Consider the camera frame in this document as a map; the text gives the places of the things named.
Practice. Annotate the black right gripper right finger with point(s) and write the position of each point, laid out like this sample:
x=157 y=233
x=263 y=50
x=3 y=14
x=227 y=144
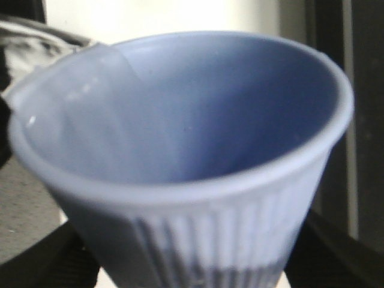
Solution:
x=324 y=256

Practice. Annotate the light blue ribbed cup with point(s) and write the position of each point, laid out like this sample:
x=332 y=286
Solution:
x=187 y=159

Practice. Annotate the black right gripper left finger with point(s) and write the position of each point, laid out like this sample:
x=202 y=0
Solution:
x=58 y=260

